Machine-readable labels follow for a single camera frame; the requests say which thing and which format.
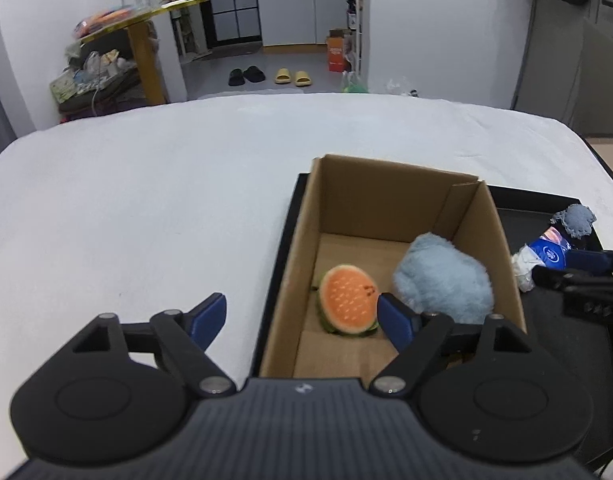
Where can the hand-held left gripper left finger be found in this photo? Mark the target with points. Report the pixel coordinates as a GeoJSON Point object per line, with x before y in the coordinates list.
{"type": "Point", "coordinates": [209, 320]}

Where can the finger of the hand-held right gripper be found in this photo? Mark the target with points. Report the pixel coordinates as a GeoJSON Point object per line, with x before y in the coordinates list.
{"type": "Point", "coordinates": [561, 279]}
{"type": "Point", "coordinates": [586, 260]}

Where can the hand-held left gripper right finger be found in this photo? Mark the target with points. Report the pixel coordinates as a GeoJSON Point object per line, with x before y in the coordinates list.
{"type": "Point", "coordinates": [394, 322]}

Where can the white cloth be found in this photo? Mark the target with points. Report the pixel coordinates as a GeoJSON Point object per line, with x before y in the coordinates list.
{"type": "Point", "coordinates": [524, 265]}

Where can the grey fluffy cloth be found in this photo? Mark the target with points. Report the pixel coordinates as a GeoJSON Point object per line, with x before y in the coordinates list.
{"type": "Point", "coordinates": [576, 220]}

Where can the plush burger toy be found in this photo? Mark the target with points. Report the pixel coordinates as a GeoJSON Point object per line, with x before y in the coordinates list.
{"type": "Point", "coordinates": [344, 297]}

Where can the black tray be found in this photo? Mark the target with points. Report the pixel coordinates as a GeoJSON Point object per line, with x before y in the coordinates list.
{"type": "Point", "coordinates": [546, 340]}

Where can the light blue fluffy plush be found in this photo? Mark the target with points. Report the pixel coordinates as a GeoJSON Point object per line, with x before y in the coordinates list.
{"type": "Point", "coordinates": [436, 275]}

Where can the brown cardboard box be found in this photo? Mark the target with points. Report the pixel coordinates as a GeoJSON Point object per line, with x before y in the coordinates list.
{"type": "Point", "coordinates": [376, 205]}

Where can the grey leaning panel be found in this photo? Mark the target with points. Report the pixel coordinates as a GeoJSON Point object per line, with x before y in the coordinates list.
{"type": "Point", "coordinates": [601, 85]}

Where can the black pole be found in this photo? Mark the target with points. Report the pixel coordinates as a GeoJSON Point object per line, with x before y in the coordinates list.
{"type": "Point", "coordinates": [525, 45]}

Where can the clear plastic bag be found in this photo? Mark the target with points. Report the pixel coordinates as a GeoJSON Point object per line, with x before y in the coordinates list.
{"type": "Point", "coordinates": [399, 87]}

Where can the green plastic bag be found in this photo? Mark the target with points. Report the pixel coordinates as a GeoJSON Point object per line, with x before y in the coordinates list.
{"type": "Point", "coordinates": [354, 85]}

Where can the black slipper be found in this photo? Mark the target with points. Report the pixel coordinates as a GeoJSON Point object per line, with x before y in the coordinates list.
{"type": "Point", "coordinates": [255, 74]}
{"type": "Point", "coordinates": [236, 77]}

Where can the yellow slipper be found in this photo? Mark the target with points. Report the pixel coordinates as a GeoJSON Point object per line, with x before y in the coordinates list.
{"type": "Point", "coordinates": [283, 76]}
{"type": "Point", "coordinates": [303, 79]}

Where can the yellow round table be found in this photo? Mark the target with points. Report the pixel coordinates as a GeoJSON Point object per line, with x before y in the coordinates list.
{"type": "Point", "coordinates": [151, 60]}

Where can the pile of household clutter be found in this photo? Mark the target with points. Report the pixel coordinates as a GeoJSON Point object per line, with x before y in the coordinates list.
{"type": "Point", "coordinates": [91, 80]}

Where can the grey doormat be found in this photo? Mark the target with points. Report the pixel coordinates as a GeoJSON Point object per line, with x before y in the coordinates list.
{"type": "Point", "coordinates": [234, 51]}

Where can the orange cardboard box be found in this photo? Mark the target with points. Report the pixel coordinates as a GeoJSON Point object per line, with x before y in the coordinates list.
{"type": "Point", "coordinates": [338, 55]}

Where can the white narrow rack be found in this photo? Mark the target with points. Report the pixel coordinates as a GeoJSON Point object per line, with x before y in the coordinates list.
{"type": "Point", "coordinates": [359, 50]}

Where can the dark bottle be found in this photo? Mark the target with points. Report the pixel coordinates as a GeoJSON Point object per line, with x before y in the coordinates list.
{"type": "Point", "coordinates": [351, 15]}

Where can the black grid glass door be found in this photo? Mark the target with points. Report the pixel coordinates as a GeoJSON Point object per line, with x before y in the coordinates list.
{"type": "Point", "coordinates": [234, 5]}

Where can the colourful packets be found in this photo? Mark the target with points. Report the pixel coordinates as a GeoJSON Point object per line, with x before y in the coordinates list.
{"type": "Point", "coordinates": [101, 22]}

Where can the white cabinet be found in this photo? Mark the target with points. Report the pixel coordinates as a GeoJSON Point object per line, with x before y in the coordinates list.
{"type": "Point", "coordinates": [296, 15]}

